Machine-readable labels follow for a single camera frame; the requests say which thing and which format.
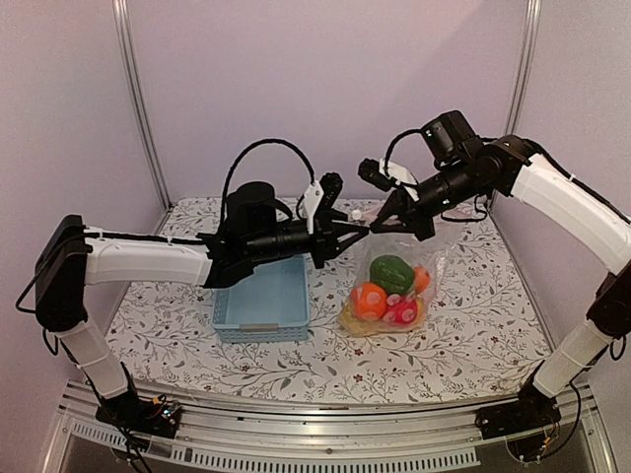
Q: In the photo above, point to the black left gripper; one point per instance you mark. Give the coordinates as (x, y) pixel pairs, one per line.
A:
(326, 235)

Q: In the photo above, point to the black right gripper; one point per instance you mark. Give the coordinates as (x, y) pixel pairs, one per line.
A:
(413, 222)

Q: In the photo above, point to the green toy bell pepper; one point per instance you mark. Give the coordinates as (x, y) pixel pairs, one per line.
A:
(391, 273)

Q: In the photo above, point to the clear zip top bag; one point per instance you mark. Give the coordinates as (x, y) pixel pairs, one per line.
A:
(433, 254)

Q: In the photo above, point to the orange toy orange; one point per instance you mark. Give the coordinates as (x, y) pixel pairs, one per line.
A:
(422, 279)

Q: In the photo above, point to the orange green toy mango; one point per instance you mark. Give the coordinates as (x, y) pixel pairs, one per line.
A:
(368, 301)

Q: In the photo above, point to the red toy apple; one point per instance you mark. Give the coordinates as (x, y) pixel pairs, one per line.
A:
(403, 313)

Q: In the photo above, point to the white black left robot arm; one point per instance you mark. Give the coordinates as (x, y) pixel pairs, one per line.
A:
(255, 228)

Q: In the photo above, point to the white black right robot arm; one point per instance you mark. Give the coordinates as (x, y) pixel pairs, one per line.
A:
(429, 170)

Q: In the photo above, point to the light blue perforated basket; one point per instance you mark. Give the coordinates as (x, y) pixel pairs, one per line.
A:
(270, 306)

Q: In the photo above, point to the floral tablecloth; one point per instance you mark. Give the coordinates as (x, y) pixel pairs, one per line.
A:
(481, 337)

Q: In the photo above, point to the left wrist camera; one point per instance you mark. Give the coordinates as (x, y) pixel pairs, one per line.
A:
(320, 195)

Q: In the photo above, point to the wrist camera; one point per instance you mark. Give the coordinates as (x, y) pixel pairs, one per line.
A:
(387, 176)
(320, 195)

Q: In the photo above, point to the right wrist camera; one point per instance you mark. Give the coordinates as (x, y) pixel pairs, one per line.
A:
(387, 176)

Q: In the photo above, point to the aluminium front rail frame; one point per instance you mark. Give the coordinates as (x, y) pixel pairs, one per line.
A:
(224, 433)

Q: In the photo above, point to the right aluminium corner post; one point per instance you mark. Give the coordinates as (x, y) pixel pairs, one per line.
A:
(526, 56)

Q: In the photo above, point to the aluminium corner post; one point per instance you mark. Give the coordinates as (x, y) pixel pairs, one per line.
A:
(132, 76)
(526, 56)

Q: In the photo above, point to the left aluminium corner post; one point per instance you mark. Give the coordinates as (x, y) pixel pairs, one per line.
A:
(132, 76)

